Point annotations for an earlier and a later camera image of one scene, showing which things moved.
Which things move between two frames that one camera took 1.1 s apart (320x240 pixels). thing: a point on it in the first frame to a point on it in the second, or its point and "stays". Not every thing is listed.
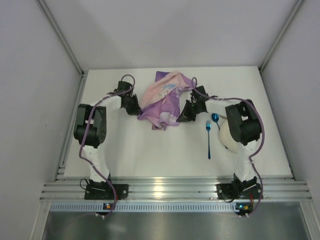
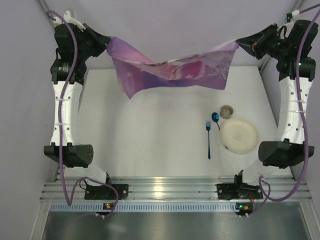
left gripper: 130,104 to 92,40
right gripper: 193,108 to 256,43
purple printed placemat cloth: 160,102 to 206,68
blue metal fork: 208,127 stays
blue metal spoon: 215,117 stays
